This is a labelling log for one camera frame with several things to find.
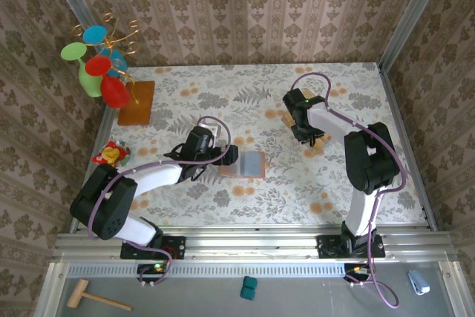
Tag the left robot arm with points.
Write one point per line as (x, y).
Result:
(100, 205)

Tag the red yellow snack packet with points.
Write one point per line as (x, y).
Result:
(111, 153)

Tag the floral print tablecloth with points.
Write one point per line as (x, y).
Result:
(259, 83)

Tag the black controller board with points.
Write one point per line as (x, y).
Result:
(152, 268)
(356, 270)

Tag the white blue stapler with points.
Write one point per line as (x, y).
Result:
(418, 283)

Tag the wooden mallet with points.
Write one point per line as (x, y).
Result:
(78, 292)

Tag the grey metal shelf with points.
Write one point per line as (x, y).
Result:
(297, 298)

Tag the red plastic wine glass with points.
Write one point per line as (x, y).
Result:
(115, 90)

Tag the gold credit card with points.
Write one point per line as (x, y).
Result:
(319, 148)
(308, 94)
(287, 120)

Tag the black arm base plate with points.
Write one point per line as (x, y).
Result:
(176, 248)
(324, 250)

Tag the blue plastic wine glass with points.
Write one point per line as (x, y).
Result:
(94, 35)

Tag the green plastic wine glass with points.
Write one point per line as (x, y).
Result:
(73, 51)

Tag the aluminium front rail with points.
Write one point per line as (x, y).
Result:
(252, 246)

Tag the teal rubber block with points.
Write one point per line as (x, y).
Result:
(250, 282)
(247, 293)

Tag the aluminium table side rail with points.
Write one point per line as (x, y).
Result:
(402, 127)

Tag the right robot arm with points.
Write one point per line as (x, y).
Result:
(371, 161)

